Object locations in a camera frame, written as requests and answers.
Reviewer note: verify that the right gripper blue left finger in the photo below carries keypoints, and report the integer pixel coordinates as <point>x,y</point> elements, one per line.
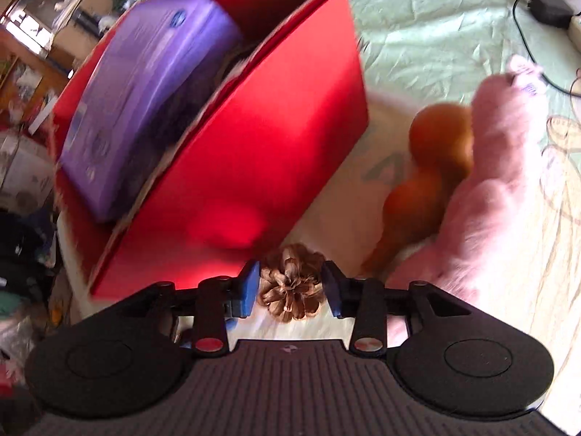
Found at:
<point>221,299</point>

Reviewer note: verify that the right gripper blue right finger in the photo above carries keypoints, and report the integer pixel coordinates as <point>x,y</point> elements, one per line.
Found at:
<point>363,300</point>

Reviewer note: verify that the brown pine cone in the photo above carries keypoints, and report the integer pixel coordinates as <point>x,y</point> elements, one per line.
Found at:
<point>290,284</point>

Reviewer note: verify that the pink plush toy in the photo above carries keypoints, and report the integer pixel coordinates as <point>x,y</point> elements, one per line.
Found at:
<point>487,250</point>

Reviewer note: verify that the orange gourd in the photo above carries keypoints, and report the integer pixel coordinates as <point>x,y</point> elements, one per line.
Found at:
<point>441,147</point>

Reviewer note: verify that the purple packet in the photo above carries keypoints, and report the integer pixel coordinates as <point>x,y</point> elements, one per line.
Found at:
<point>157,72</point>

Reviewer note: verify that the red cardboard box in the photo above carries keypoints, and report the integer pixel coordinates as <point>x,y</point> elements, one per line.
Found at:
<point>247,168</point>

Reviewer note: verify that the light green bed sheet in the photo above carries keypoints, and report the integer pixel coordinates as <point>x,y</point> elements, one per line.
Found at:
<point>441,49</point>

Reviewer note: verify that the white power strip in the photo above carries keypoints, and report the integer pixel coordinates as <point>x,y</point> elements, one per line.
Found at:
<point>574,32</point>

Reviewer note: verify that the black power adapter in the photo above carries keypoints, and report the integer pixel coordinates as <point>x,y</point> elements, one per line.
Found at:
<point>554,13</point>

